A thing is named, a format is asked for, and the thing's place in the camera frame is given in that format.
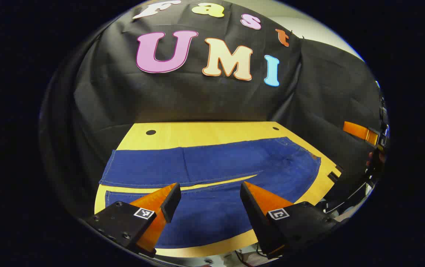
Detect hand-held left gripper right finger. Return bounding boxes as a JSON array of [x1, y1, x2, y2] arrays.
[[240, 181, 341, 260]]

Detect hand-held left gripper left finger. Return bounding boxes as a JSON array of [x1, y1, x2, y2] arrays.
[[85, 182, 182, 257]]

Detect blue denim jeans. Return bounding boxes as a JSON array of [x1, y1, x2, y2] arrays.
[[99, 136, 322, 249]]

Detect black backdrop cloth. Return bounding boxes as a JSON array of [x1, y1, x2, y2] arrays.
[[40, 0, 387, 219]]

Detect black cable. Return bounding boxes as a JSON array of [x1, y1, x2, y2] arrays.
[[234, 250, 269, 267]]

